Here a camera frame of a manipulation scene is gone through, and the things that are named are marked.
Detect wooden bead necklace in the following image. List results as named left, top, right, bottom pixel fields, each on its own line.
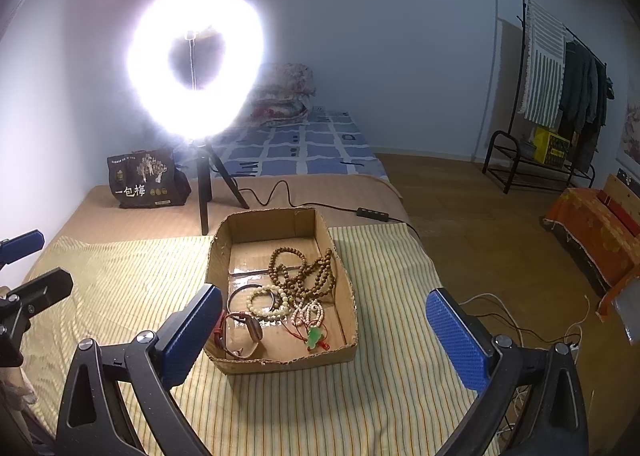
left=269, top=245, right=337, bottom=306

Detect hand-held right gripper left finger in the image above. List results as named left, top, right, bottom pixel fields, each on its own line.
left=55, top=283, right=224, bottom=456

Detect floral folded quilt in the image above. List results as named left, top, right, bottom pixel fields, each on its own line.
left=247, top=62, right=318, bottom=124

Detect black clothes rack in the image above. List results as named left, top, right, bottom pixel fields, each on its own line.
left=482, top=0, right=616, bottom=194

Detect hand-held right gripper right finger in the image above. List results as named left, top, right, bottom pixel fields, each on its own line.
left=425, top=287, right=591, bottom=456

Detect black snack bag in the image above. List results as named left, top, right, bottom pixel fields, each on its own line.
left=106, top=149, right=192, bottom=210

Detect cardboard box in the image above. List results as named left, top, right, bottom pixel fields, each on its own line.
left=203, top=206, right=360, bottom=375

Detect red cord jade pendant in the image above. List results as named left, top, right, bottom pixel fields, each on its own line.
left=285, top=316, right=331, bottom=352

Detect yellow crate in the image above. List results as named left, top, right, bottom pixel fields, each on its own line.
left=532, top=125, right=571, bottom=167

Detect wooden furniture frame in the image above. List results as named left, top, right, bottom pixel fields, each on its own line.
left=602, top=173, right=640, bottom=227

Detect wall poster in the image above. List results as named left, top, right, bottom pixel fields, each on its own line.
left=617, top=104, right=640, bottom=167

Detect grey plastic sheet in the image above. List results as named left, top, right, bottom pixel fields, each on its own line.
left=595, top=273, right=640, bottom=342

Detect blue patterned bedsheet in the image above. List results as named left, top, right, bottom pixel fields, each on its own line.
left=212, top=109, right=391, bottom=182

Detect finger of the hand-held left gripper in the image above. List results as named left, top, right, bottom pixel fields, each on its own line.
left=0, top=230, right=46, bottom=267
left=0, top=267, right=75, bottom=337

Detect leaning cardboard sheet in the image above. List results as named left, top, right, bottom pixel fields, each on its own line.
left=472, top=0, right=526, bottom=162

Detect orange covered bench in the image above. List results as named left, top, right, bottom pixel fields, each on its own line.
left=540, top=186, right=640, bottom=322

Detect dark hanging clothes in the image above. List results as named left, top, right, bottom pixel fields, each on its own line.
left=557, top=39, right=615, bottom=172

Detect black power cable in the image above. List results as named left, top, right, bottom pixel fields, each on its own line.
left=235, top=180, right=418, bottom=239

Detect white floor cable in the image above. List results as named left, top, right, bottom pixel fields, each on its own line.
left=457, top=291, right=531, bottom=339

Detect cream bead bracelet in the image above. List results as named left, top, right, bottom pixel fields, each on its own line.
left=245, top=286, right=292, bottom=322

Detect striped hanging towel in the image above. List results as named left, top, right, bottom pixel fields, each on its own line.
left=517, top=0, right=568, bottom=129

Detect yellow striped cloth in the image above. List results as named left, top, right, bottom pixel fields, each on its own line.
left=22, top=223, right=501, bottom=456

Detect tan bed cover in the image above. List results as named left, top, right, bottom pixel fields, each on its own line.
left=37, top=173, right=406, bottom=257

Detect red strap wrist watch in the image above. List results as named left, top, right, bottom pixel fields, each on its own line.
left=214, top=311, right=263, bottom=359

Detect small pearl strand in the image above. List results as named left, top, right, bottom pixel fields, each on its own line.
left=291, top=300, right=327, bottom=334

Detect ring light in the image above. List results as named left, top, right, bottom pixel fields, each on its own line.
left=125, top=0, right=268, bottom=142

